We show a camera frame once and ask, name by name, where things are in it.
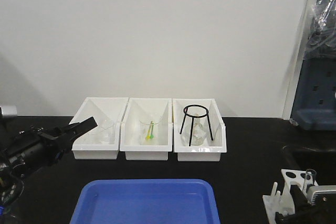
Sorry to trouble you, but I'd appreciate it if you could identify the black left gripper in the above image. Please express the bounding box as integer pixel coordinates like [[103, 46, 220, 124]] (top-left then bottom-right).
[[15, 116, 97, 166]]

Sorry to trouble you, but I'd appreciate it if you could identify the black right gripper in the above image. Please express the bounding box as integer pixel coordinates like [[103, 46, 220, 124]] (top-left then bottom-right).
[[276, 186, 335, 223]]

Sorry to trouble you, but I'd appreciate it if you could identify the clear glass test tube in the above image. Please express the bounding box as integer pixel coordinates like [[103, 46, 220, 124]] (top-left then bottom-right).
[[302, 168, 317, 195]]

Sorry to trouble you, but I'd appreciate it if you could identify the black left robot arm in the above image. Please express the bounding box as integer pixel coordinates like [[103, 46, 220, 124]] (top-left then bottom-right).
[[1, 105, 98, 223]]

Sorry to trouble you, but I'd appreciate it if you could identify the white test tube rack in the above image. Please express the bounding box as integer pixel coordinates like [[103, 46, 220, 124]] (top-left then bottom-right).
[[262, 169, 318, 223]]

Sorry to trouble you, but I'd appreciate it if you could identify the grey pegboard drying rack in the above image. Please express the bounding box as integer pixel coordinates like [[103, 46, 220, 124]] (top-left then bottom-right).
[[290, 0, 335, 131]]

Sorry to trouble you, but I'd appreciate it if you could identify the left white storage bin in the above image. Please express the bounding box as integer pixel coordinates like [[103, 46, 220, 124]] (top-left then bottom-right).
[[70, 97, 129, 160]]

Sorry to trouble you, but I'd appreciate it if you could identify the white storage bin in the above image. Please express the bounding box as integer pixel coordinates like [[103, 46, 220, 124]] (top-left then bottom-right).
[[70, 97, 129, 160], [172, 99, 227, 162], [120, 98, 173, 161]]

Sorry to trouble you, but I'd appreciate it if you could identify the black sink basin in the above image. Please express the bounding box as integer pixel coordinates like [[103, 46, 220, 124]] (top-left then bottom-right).
[[282, 145, 335, 180]]

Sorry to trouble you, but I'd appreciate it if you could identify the middle white storage bin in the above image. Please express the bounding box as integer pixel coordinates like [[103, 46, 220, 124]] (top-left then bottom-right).
[[120, 98, 173, 161]]

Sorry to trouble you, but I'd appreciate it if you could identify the blue plastic tray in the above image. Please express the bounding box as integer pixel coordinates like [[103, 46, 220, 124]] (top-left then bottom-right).
[[70, 179, 220, 223]]

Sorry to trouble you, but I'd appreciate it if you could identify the beaker with green yellow sticks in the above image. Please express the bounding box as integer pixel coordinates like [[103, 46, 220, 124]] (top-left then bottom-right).
[[139, 120, 160, 145]]

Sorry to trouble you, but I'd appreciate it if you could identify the right white storage bin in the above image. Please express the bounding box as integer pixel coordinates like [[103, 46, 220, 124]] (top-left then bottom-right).
[[172, 99, 227, 162]]

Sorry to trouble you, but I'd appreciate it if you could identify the glass flask under tripod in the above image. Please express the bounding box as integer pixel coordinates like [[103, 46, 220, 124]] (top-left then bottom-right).
[[183, 119, 206, 146]]

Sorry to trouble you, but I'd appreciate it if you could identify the plastic bag of pegs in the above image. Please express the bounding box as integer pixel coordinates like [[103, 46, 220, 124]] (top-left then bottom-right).
[[303, 0, 335, 60]]

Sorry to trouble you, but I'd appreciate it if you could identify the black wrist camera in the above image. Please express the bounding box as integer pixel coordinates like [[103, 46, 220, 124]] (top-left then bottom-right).
[[307, 185, 335, 206]]

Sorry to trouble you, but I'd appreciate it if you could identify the black wire tripod stand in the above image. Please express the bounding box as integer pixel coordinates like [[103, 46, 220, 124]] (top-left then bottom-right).
[[180, 104, 214, 147]]

